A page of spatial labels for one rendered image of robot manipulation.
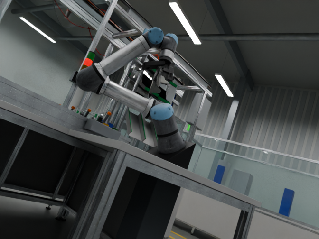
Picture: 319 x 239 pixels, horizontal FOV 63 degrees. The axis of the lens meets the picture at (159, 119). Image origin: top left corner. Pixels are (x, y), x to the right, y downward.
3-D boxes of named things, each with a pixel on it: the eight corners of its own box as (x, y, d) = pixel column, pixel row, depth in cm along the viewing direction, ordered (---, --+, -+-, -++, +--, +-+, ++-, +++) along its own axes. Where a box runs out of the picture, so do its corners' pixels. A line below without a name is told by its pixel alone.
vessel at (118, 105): (115, 126, 275) (129, 94, 283) (105, 121, 265) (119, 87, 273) (108, 124, 285) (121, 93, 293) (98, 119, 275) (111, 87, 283)
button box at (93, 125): (117, 142, 157) (121, 133, 158) (89, 129, 143) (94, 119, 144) (111, 140, 162) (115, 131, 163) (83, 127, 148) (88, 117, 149)
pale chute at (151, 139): (154, 148, 200) (158, 144, 198) (141, 142, 193) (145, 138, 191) (149, 123, 220) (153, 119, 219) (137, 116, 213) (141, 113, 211)
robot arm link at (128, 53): (66, 77, 119) (156, 19, 119) (71, 76, 130) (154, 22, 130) (81, 98, 122) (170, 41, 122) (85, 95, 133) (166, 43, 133)
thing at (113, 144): (260, 207, 136) (261, 202, 137) (118, 149, 87) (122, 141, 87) (175, 178, 193) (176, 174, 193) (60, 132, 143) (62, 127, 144)
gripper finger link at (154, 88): (157, 100, 138) (164, 84, 135) (147, 96, 136) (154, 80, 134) (156, 99, 141) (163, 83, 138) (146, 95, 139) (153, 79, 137)
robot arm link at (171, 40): (162, 38, 145) (176, 43, 146) (157, 54, 141) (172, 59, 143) (166, 29, 138) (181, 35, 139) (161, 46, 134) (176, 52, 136)
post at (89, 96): (73, 138, 279) (122, 28, 307) (69, 136, 276) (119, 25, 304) (71, 137, 282) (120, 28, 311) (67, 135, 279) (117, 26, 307)
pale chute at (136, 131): (142, 142, 190) (145, 138, 188) (127, 135, 183) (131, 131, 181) (137, 115, 210) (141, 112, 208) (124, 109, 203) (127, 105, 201)
